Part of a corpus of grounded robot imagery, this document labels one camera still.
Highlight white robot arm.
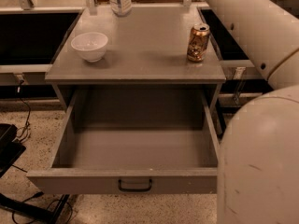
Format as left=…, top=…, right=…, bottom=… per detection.
left=205, top=0, right=299, bottom=224

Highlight grey open top drawer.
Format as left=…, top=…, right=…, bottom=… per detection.
left=28, top=88, right=218, bottom=194

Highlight grey cabinet with counter top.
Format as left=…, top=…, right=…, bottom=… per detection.
left=46, top=4, right=225, bottom=106

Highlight gold soda can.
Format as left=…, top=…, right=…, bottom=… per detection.
left=187, top=23, right=210, bottom=63

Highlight white ceramic bowl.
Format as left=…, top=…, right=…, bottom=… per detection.
left=71, top=32, right=108, bottom=63

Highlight black equipment at left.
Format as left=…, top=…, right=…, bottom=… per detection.
left=0, top=123, right=26, bottom=177

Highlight black drawer handle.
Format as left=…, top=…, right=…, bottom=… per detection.
left=118, top=179, right=152, bottom=193

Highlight black hanging cable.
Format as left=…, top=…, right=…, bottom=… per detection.
left=15, top=77, right=33, bottom=142

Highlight black floor cables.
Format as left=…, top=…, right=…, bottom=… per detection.
left=0, top=189, right=74, bottom=224

